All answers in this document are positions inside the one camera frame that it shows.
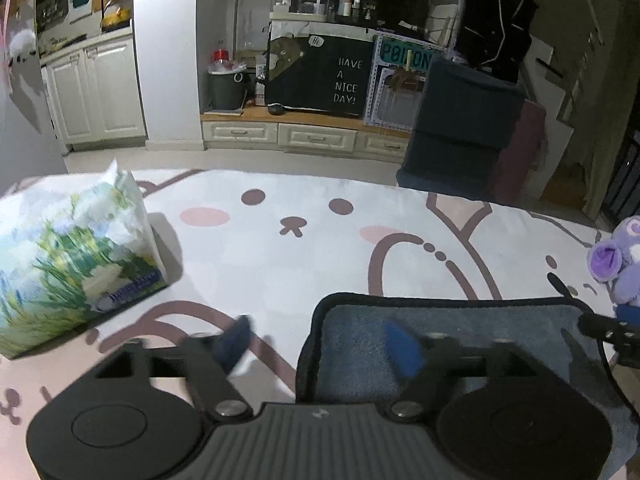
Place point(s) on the white drawer cabinet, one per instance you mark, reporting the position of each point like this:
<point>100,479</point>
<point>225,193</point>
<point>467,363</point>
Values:
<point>303,133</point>

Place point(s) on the purple plush toy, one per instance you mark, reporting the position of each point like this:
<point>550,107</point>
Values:
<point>615,261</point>

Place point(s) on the poison sign board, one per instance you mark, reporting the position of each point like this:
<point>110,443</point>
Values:
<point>397,79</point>

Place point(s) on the black have a nice day cloth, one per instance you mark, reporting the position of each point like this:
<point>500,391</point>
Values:
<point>320,68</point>

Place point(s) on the white kitchen cabinet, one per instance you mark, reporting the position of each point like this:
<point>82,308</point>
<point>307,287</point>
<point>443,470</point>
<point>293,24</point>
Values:
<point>93,91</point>

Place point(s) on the dark blue chair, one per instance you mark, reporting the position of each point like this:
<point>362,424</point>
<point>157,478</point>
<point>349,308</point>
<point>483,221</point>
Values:
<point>465,120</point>

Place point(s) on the floral tissue pack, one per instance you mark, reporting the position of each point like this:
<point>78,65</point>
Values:
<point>73,249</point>

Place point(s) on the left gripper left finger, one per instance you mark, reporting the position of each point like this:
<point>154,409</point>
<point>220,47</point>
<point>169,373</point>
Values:
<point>207,362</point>

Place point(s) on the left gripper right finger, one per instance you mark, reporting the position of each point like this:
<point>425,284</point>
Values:
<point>427,370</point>

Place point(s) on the black hanging jacket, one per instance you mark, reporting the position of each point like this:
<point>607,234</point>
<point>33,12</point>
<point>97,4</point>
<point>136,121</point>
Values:
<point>494,36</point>

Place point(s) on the white shelf rack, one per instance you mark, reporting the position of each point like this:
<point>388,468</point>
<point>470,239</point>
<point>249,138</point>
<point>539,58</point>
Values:
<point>299,10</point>

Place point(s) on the bunny pattern tablecloth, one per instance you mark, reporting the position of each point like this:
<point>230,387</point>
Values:
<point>272,246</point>

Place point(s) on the dark grey trash bin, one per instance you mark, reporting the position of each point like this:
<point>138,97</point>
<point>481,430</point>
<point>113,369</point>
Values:
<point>227,87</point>

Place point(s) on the grey microfiber towel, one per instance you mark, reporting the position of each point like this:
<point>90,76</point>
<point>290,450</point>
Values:
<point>344,359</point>

